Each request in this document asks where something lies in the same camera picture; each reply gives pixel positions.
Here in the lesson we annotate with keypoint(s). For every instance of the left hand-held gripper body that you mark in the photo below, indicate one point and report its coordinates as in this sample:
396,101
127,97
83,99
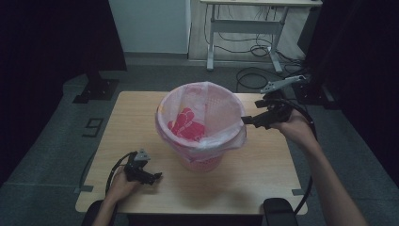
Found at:
135,169

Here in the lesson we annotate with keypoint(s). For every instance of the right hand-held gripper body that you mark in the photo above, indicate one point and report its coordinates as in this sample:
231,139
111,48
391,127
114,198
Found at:
277,111

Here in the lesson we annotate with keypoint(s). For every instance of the white red printed plastic bag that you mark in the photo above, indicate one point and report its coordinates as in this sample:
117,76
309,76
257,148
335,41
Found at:
219,109

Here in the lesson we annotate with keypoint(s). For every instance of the pink plastic mesh basket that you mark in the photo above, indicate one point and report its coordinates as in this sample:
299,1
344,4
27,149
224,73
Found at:
204,164

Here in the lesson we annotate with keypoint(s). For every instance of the person's left hand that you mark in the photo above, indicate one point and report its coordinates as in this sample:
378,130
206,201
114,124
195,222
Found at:
120,186

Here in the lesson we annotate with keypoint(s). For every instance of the person's right hand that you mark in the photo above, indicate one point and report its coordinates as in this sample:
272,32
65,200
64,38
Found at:
298,128

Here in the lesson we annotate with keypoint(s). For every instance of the black stand base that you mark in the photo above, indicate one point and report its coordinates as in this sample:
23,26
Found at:
97,89
326,100

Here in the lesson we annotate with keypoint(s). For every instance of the black chair armrest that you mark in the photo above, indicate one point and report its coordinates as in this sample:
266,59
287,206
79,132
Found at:
279,212
91,213

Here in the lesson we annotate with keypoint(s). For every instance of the dark curtain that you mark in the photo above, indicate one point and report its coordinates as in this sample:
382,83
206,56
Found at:
360,62
47,47

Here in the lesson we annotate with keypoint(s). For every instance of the white cabinet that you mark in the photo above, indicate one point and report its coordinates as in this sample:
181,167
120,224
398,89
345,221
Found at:
150,25

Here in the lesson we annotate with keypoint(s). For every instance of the white metal frame desk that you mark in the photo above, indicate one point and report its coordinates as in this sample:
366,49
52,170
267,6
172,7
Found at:
247,26

